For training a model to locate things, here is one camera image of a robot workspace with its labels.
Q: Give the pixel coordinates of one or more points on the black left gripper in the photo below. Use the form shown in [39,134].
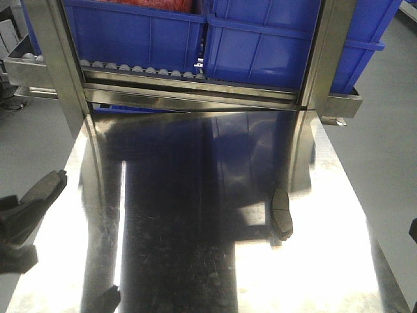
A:
[19,217]

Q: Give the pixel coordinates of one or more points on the grey brake pad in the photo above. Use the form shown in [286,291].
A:
[46,190]
[280,214]

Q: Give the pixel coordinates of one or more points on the stainless steel roller rack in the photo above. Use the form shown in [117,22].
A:
[61,76]

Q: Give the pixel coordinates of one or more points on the left blue plastic crate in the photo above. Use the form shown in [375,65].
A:
[137,36]

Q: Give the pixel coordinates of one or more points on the blue plastic crate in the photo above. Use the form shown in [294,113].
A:
[268,42]
[137,36]

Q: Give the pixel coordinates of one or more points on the right blue plastic crate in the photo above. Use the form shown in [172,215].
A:
[268,42]

